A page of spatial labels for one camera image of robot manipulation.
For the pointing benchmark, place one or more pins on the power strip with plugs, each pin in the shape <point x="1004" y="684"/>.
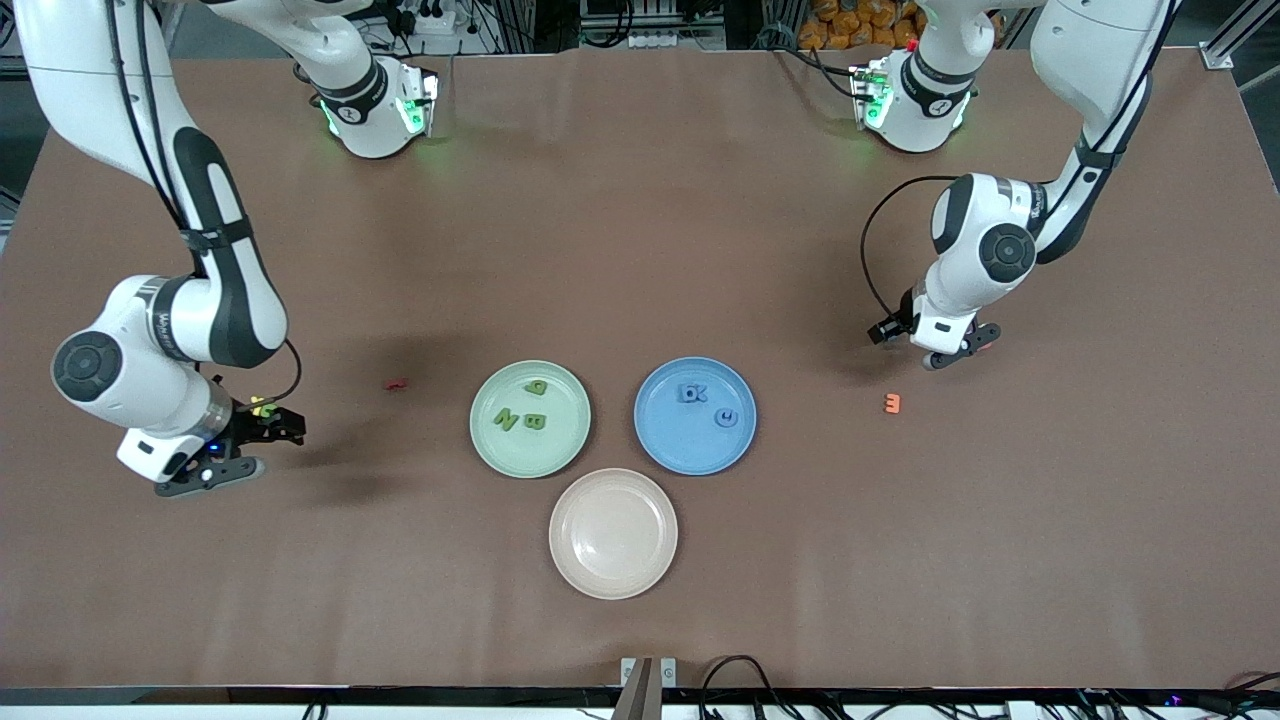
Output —
<point x="432" y="17"/>

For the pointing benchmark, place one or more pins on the green letter B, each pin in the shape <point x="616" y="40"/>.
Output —
<point x="535" y="421"/>

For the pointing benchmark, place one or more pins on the blue capital letter G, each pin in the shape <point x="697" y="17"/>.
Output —
<point x="726" y="417"/>

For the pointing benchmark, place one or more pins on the light green plate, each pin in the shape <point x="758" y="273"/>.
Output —
<point x="545" y="455"/>

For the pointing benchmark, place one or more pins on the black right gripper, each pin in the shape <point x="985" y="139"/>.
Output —
<point x="246" y="423"/>

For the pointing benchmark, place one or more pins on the white power strip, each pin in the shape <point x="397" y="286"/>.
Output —
<point x="655" y="40"/>

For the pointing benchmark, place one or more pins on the metal mounting bracket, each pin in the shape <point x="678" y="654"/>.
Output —
<point x="645" y="690"/>

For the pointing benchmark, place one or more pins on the aluminium frame profile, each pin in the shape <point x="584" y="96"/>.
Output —
<point x="1218" y="55"/>

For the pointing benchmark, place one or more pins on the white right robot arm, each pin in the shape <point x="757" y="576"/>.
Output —
<point x="80" y="80"/>

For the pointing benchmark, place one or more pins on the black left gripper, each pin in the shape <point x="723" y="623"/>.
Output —
<point x="903" y="321"/>

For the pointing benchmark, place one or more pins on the beige pink plate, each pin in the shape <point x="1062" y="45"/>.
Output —
<point x="613" y="533"/>

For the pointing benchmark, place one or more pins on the green letter N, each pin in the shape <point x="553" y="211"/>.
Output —
<point x="506" y="419"/>

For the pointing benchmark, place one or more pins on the pile of orange objects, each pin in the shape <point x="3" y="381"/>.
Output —
<point x="850" y="25"/>

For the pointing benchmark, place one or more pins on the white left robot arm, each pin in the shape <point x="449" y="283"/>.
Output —
<point x="1090" y="50"/>

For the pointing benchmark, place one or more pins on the blue plate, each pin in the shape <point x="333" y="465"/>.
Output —
<point x="680" y="440"/>

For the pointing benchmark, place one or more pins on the brown table cover sheet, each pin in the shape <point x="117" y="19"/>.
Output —
<point x="640" y="250"/>

